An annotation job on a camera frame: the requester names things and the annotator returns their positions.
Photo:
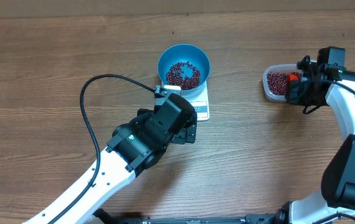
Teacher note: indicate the red beans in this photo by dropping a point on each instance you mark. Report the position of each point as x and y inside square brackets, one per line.
[183, 74]

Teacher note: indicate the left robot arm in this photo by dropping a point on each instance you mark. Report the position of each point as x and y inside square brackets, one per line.
[133, 148]

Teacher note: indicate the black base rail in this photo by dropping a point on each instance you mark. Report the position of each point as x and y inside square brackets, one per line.
[196, 220]

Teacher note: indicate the red measuring scoop blue handle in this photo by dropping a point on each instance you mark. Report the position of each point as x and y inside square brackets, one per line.
[292, 77]

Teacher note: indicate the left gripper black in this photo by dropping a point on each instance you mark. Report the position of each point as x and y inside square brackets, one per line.
[183, 137]

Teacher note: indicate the white kitchen scale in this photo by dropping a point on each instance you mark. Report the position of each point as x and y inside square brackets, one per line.
[198, 97]

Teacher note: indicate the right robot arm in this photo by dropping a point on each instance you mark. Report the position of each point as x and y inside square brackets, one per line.
[327, 82]

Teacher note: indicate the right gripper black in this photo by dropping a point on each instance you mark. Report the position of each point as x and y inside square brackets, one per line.
[296, 99]

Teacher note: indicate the blue bowl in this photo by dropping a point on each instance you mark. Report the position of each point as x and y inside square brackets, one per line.
[184, 53]

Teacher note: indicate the clear plastic container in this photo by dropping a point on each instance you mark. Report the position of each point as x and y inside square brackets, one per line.
[282, 68]

